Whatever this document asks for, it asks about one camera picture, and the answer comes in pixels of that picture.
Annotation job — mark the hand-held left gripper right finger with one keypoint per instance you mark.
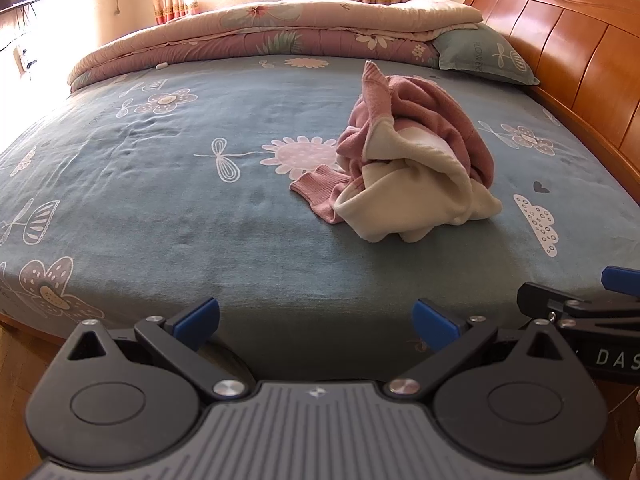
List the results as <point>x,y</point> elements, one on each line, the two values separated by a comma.
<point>435,322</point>

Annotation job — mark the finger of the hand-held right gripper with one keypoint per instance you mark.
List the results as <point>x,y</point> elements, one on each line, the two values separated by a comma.
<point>622,279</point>
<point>575,310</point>

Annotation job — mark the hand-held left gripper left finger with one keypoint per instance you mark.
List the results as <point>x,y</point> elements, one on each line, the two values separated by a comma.
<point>197,322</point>

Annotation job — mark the pink and cream knit sweater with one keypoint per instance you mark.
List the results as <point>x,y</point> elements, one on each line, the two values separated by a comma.
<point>425,125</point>

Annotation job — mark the blue floral bed sheet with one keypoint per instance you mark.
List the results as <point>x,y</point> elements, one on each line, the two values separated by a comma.
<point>150,185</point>

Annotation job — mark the wooden bed headboard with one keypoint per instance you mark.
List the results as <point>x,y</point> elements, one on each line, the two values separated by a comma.
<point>575,50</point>

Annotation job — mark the blue-green pillow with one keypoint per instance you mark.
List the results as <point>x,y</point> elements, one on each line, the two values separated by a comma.
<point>480,55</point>

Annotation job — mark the folded pink floral quilt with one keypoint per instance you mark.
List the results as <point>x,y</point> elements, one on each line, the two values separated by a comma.
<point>275,20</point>

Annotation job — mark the white power strip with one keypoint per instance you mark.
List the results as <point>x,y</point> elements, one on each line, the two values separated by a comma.
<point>25,57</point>

